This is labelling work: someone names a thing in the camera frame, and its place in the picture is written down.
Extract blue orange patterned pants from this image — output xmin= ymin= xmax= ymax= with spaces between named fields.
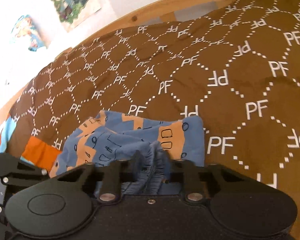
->
xmin=50 ymin=111 xmax=205 ymax=195

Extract brown PF patterned blanket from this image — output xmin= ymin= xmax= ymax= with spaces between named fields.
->
xmin=0 ymin=0 xmax=300 ymax=239

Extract anime poster blue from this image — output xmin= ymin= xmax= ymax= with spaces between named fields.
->
xmin=11 ymin=15 xmax=47 ymax=51

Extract anime poster green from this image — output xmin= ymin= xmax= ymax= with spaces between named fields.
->
xmin=51 ymin=0 xmax=102 ymax=32

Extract wooden bed frame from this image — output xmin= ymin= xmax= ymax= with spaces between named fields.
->
xmin=0 ymin=0 xmax=234 ymax=126

